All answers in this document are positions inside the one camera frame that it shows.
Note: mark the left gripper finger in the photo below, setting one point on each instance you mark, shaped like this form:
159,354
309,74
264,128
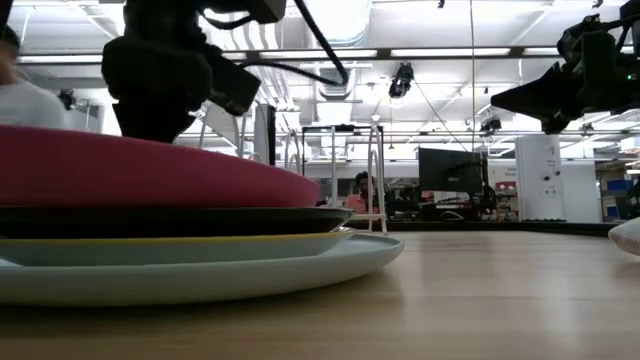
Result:
172,122
135,120

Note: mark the black hanging ceiling camera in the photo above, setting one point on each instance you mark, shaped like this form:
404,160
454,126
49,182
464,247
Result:
401,80

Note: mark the white striped towel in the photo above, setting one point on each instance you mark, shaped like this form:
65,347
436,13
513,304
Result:
627,237

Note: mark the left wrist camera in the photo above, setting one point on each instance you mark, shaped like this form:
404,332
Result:
232,85

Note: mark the white pillar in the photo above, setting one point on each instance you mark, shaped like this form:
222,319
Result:
540,175

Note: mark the pink plate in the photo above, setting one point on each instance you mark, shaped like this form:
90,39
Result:
125,170

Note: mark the blue storage bins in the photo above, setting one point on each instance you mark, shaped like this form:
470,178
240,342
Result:
622,197

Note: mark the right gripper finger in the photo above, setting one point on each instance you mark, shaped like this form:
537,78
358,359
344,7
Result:
535,97
557,124

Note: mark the white tower fan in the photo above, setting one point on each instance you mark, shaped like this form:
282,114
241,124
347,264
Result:
262,135

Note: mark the black computer monitor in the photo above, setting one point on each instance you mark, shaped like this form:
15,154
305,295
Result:
447,170

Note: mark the person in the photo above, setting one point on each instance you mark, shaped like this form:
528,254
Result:
25,105
361,200

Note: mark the light blue plate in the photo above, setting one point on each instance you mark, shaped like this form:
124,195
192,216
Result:
225,280

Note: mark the dark brown plate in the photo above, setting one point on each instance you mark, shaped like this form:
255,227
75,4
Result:
150,222

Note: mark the yellow plate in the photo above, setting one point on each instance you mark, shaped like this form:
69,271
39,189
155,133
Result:
150,251

